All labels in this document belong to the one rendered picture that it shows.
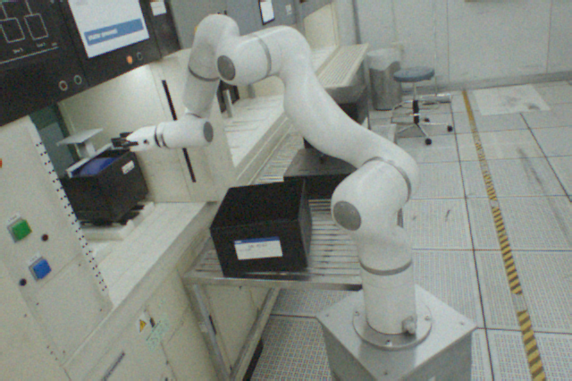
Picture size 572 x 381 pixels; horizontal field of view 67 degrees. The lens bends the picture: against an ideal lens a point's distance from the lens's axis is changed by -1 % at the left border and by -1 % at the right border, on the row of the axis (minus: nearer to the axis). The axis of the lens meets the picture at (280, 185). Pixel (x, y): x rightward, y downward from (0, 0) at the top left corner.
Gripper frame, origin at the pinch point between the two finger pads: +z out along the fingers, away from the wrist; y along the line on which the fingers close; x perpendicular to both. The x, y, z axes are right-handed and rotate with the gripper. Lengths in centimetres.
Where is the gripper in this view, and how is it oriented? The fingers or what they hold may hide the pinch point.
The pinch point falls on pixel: (121, 139)
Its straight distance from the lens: 150.2
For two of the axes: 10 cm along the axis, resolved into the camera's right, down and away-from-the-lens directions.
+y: 2.7, -4.6, 8.4
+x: -1.8, -8.9, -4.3
